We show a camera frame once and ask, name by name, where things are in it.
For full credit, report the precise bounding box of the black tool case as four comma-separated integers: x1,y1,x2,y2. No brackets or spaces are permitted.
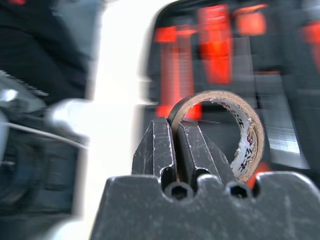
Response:
141,0,320,174

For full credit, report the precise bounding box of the orange voltage tester pen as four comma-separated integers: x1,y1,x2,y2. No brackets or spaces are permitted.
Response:
197,3,234,86

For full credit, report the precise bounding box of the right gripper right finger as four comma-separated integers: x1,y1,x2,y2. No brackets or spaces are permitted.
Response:
176,120,237,187

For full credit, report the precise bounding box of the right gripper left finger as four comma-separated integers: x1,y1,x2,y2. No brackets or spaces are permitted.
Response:
131,116,176,181

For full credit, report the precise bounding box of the thin white cable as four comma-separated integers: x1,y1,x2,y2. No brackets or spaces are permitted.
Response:
0,121,90,149

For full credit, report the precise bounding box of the cross screwdriver orange black handle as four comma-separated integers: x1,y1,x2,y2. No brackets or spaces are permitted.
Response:
154,26,197,120

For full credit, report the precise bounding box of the black electrical tape roll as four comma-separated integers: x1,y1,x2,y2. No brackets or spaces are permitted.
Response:
167,89,266,183

